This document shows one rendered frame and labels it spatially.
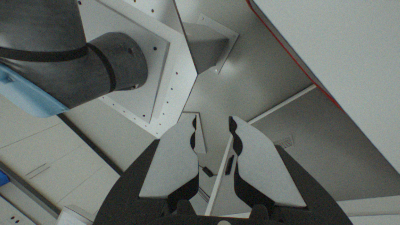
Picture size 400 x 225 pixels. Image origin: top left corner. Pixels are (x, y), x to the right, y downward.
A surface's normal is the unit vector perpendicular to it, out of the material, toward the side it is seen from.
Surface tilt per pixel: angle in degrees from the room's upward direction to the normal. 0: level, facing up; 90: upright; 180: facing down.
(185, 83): 0
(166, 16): 0
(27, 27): 60
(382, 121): 0
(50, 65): 67
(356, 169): 90
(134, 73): 72
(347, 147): 90
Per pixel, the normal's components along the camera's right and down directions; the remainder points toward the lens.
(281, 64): -0.38, 0.45
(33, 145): 0.65, -0.49
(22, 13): 0.70, 0.63
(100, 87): 0.87, 0.48
